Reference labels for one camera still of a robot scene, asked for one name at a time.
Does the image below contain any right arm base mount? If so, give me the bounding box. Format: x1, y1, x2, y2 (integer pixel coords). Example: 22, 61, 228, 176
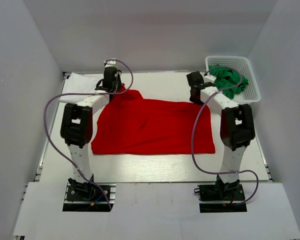
193, 184, 247, 213

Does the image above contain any red t shirt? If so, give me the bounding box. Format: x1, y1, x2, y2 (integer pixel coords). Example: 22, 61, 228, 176
91, 89, 216, 155

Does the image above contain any folded white t shirt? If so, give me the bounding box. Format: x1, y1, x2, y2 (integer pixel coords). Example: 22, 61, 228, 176
59, 72, 103, 104

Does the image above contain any green t shirt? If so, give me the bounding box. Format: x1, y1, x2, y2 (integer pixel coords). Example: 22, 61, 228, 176
208, 64, 249, 100

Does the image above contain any white plastic basket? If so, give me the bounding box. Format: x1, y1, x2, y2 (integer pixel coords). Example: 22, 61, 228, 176
205, 55, 261, 104

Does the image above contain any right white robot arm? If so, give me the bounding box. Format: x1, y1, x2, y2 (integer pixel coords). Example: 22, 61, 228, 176
186, 71, 256, 200

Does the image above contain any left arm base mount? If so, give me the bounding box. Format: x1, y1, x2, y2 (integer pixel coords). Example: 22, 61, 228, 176
62, 183, 116, 213

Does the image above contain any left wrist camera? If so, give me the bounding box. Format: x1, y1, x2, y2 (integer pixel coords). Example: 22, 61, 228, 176
103, 59, 117, 68

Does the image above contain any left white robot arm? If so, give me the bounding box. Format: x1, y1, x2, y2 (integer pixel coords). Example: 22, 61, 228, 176
60, 60, 123, 200

